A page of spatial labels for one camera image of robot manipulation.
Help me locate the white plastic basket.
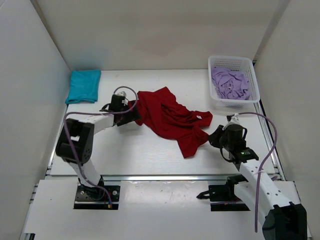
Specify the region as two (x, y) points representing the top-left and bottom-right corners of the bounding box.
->
(208, 55), (261, 107)

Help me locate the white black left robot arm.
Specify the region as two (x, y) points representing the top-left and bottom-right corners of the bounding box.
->
(55, 92), (140, 200)

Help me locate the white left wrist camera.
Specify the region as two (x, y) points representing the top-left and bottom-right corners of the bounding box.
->
(117, 91), (127, 98)

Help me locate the aluminium table edge rail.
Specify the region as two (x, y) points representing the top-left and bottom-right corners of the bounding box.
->
(102, 174), (230, 182)

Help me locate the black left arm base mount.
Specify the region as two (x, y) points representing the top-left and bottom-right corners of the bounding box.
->
(73, 183), (121, 210)

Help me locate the red t shirt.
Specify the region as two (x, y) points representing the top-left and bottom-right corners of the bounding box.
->
(135, 87), (213, 158)

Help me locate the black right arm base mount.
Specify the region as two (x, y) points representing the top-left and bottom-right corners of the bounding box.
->
(196, 174), (250, 212)

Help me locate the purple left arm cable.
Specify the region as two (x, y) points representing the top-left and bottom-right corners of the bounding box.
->
(62, 86), (140, 207)

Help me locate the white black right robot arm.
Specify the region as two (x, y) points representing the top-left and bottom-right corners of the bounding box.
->
(208, 124), (308, 240)

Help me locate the lilac garment in basket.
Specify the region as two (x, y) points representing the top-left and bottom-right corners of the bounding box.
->
(211, 67), (251, 100)

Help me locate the teal polo shirt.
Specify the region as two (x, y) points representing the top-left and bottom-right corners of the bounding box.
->
(65, 69), (102, 105)

